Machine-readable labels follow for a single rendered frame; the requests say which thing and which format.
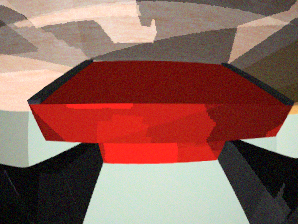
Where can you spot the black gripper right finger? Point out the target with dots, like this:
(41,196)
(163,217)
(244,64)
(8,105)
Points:
(265,182)

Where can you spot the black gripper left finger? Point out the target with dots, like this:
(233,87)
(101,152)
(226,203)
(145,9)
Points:
(57,190)

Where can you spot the orange panel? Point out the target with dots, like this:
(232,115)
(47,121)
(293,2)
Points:
(280,71)

